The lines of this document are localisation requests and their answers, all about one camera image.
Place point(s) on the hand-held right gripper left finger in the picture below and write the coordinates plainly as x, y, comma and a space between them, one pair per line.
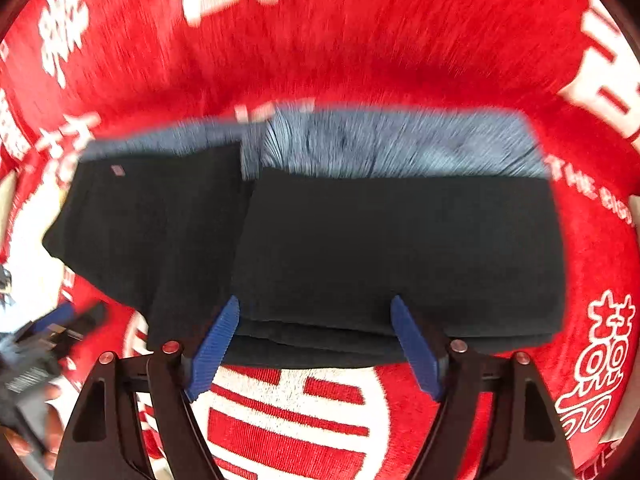
212, 355

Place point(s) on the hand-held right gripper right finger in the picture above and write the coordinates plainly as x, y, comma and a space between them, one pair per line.
415, 350

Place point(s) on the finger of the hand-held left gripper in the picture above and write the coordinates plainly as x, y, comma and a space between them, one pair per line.
75, 320

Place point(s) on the black pants with blue stripes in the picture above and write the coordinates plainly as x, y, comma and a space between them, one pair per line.
375, 250

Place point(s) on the person's left hand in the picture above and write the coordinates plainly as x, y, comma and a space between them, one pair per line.
54, 410

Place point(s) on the cream cloth garment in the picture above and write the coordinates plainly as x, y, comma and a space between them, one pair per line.
35, 270

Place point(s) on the red printed blanket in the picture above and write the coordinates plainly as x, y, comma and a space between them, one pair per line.
400, 35

